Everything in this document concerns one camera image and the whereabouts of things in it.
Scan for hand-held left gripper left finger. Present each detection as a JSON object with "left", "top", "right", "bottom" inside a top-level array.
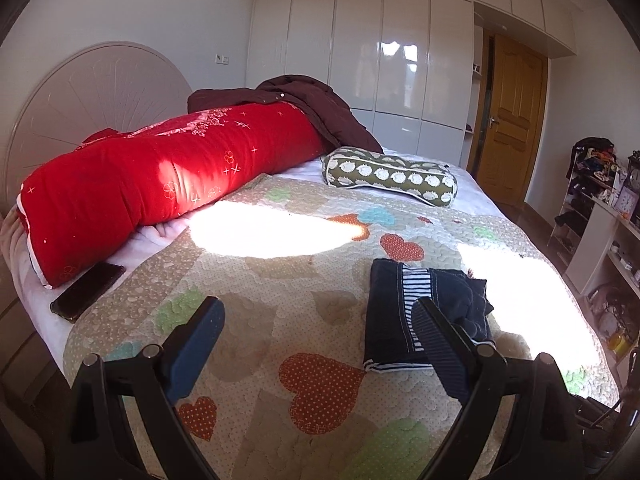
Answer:
[{"left": 50, "top": 296, "right": 226, "bottom": 480}]

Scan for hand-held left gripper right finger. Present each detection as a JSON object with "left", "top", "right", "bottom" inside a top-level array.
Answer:
[{"left": 411, "top": 297, "right": 583, "bottom": 480}]

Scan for navy pants with striped lining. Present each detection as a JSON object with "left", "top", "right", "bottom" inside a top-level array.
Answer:
[{"left": 362, "top": 258, "right": 496, "bottom": 373}]

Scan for black smartphone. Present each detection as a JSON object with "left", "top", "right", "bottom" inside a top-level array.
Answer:
[{"left": 50, "top": 262, "right": 127, "bottom": 323}]

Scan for heart patterned quilt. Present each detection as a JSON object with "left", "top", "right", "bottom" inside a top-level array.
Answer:
[{"left": 62, "top": 172, "right": 626, "bottom": 480}]

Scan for red bolster pillow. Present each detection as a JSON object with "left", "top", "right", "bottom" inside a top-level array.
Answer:
[{"left": 17, "top": 101, "right": 341, "bottom": 290}]

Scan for green patterned bolster pillow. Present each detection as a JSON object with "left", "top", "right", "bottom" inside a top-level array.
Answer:
[{"left": 321, "top": 146, "right": 458, "bottom": 208}]

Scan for white shelf unit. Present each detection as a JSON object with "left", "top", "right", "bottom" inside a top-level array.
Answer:
[{"left": 565, "top": 192, "right": 640, "bottom": 386}]

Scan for shoe rack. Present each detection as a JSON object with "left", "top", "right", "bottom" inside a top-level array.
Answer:
[{"left": 552, "top": 137, "right": 621, "bottom": 266}]

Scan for small white clock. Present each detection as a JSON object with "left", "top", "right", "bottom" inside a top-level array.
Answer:
[{"left": 614, "top": 187, "right": 637, "bottom": 218}]

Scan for wooden door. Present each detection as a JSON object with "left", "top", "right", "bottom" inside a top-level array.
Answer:
[{"left": 475, "top": 35, "right": 548, "bottom": 206}]

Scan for dark brown jacket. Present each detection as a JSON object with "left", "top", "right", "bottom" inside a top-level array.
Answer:
[{"left": 187, "top": 75, "right": 385, "bottom": 155}]

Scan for dark lantern clock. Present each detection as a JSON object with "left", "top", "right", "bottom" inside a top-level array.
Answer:
[{"left": 625, "top": 150, "right": 640, "bottom": 226}]

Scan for white round headboard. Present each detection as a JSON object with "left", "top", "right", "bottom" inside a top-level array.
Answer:
[{"left": 0, "top": 41, "right": 193, "bottom": 221}]

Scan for white glossy wardrobe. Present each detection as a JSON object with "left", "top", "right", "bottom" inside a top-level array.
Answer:
[{"left": 247, "top": 0, "right": 583, "bottom": 168}]

